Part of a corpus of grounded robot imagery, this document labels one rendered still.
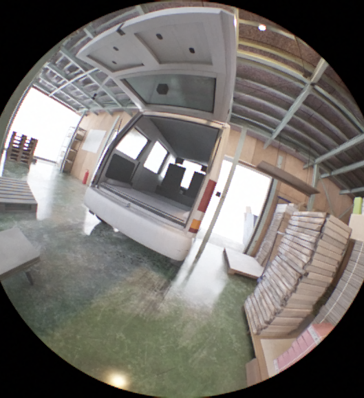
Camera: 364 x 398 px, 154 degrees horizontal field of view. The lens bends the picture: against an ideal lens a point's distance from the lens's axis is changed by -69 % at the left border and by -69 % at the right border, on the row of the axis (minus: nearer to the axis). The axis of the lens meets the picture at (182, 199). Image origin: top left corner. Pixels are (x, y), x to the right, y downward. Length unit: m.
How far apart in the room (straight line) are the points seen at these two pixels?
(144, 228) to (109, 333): 0.91
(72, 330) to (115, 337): 0.25
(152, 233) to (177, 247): 0.25
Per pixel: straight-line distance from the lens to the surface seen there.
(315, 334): 1.01
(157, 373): 0.91
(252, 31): 2.12
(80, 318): 0.98
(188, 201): 3.07
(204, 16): 0.85
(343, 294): 1.34
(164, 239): 1.20
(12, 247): 1.12
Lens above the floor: 0.87
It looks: 2 degrees down
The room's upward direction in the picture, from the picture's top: 21 degrees clockwise
